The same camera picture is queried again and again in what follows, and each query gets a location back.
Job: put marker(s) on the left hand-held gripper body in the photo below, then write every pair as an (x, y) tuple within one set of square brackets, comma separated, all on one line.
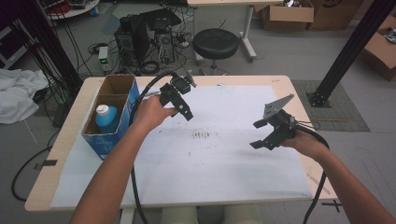
[(180, 84)]

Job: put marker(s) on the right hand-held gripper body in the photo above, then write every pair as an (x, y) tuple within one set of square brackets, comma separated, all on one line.
[(283, 124)]

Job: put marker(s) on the blue bottle with white cap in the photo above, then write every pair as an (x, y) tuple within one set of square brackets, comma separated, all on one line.
[(106, 119)]

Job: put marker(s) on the blue cardboard box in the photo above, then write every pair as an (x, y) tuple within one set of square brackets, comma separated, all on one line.
[(107, 141)]

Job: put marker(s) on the person's right hand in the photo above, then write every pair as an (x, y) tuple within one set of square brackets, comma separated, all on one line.
[(306, 144)]

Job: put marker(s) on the person's left hand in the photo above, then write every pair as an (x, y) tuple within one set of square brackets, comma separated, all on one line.
[(152, 113)]

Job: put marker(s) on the open computer case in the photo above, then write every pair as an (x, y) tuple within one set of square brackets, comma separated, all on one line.
[(165, 46)]

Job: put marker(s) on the black round stool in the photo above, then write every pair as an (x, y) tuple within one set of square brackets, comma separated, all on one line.
[(215, 43)]

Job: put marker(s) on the white table mat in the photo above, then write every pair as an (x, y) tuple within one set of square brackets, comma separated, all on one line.
[(218, 174)]

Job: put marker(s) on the grey floor mat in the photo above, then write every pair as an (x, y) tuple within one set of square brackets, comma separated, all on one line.
[(345, 115)]

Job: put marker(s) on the black computer tower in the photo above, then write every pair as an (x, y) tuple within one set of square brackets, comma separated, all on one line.
[(130, 40)]

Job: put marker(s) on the person's right leg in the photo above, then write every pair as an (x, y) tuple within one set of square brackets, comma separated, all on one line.
[(241, 215)]

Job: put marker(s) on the person's leg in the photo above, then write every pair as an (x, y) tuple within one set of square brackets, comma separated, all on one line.
[(177, 216), (241, 215)]

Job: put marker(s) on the small grey power supply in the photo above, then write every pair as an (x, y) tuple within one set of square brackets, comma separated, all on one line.
[(103, 57)]

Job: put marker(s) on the white background table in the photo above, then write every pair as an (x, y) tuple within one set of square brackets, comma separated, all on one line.
[(247, 21)]

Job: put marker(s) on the person's left leg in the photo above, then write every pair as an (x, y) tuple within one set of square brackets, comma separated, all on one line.
[(177, 216)]

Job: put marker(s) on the open brown cardboard box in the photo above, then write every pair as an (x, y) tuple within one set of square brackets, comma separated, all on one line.
[(288, 15)]

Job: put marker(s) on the large brown cardboard box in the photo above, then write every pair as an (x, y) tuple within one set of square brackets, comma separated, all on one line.
[(379, 53)]

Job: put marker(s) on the closed brown cardboard box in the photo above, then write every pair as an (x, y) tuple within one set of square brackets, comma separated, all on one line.
[(334, 14)]

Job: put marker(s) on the round white table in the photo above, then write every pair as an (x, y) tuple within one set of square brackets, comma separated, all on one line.
[(74, 9)]

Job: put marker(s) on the black tape strip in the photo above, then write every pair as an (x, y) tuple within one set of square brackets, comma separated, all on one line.
[(46, 163)]

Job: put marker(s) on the white crumpled cloth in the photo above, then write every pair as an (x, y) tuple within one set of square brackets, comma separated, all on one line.
[(18, 93)]

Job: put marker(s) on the black metal frame post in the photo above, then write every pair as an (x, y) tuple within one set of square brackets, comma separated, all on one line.
[(49, 40), (351, 49)]

